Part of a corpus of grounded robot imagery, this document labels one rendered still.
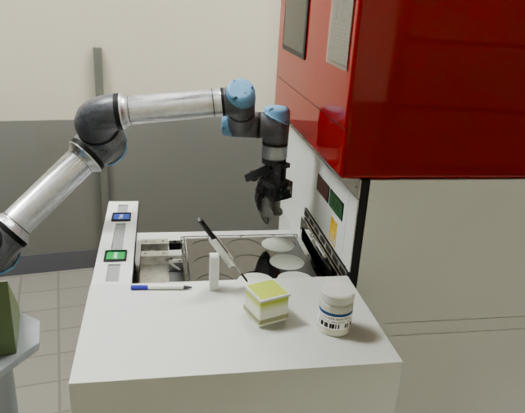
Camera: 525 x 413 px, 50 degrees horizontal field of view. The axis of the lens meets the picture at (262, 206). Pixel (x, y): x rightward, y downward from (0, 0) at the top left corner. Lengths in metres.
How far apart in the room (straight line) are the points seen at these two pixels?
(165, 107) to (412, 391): 1.04
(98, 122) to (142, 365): 0.68
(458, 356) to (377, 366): 0.59
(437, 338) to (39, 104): 2.37
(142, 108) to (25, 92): 1.78
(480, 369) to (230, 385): 0.89
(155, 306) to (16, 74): 2.14
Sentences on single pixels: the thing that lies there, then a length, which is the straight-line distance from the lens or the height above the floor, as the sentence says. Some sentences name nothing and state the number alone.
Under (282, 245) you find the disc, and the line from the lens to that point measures 1.72.
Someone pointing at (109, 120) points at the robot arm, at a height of 1.29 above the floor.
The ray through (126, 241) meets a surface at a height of 0.96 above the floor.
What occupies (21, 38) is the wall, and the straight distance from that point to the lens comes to 3.19.
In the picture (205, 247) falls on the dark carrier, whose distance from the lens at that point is 1.69.
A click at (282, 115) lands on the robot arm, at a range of 1.60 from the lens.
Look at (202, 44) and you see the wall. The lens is 3.27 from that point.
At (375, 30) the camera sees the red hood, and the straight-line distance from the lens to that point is 1.27.
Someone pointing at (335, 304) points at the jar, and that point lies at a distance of 1.16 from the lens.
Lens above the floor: 1.63
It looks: 21 degrees down
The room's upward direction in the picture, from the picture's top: 3 degrees clockwise
